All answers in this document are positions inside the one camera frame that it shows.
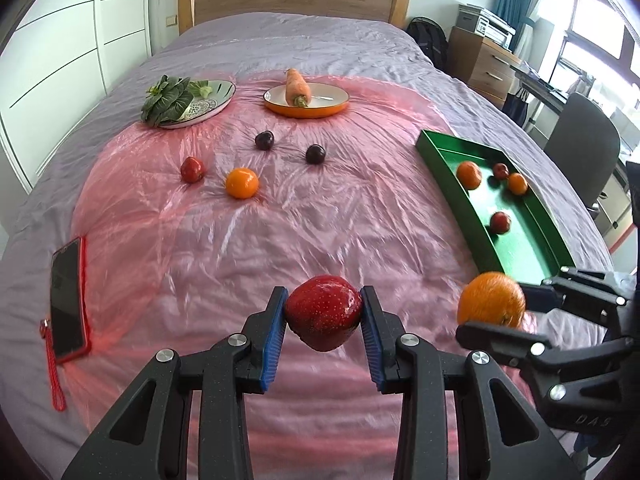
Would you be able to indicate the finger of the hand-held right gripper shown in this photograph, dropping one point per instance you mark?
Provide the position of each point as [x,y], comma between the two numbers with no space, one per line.
[537,297]
[500,341]

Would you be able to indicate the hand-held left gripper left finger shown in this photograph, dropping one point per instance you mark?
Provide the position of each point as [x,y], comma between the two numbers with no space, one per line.
[272,345]

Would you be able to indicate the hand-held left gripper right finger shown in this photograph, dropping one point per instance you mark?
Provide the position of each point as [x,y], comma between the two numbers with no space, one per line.
[372,345]

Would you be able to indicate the large orange tangerine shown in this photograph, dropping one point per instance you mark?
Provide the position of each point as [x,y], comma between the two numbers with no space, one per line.
[490,300]

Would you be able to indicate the green tray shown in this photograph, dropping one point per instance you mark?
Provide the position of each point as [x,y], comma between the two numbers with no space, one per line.
[520,255]

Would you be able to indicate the small red apple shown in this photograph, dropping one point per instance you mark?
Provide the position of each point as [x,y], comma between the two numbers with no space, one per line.
[501,171]
[192,169]
[324,310]
[500,221]

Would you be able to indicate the dark purple plum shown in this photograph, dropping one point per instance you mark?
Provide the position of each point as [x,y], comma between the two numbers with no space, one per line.
[264,140]
[315,153]

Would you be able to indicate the pink plastic sheet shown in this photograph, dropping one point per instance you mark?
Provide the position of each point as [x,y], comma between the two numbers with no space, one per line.
[250,240]

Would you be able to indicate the grey office chair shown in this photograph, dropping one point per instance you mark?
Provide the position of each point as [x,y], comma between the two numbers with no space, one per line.
[580,145]

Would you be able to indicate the dark blue bag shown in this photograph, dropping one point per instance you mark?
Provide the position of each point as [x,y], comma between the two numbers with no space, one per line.
[517,110]

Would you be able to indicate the smartphone in red case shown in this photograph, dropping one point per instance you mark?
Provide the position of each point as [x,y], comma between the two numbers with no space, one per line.
[67,300]

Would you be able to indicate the desk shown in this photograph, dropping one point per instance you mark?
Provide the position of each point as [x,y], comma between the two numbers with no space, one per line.
[540,87]

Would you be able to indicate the wooden dresser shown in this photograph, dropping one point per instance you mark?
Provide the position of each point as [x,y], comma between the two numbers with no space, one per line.
[480,65]

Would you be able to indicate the orange rimmed dish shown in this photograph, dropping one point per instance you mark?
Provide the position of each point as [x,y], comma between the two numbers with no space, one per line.
[327,102]

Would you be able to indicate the patterned plate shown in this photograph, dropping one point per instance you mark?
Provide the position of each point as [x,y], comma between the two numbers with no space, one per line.
[212,102]

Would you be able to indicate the carrot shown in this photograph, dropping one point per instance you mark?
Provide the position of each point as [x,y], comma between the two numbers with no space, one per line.
[296,87]

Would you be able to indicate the green bok choy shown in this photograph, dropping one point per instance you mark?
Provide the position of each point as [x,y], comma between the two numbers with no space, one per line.
[167,100]

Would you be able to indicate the black backpack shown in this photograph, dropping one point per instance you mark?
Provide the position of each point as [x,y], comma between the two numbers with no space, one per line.
[427,40]

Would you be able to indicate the white printer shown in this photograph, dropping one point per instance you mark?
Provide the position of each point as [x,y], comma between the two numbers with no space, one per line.
[480,22]

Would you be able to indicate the window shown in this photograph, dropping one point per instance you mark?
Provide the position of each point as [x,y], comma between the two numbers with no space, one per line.
[600,20]

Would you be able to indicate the bed with purple sheet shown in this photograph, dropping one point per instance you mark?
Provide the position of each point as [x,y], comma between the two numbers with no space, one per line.
[300,40]

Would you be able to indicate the white wardrobe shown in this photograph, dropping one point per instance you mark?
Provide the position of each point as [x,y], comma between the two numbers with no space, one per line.
[60,35]

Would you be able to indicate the wall socket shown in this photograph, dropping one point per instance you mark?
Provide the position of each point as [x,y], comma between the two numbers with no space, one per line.
[171,20]

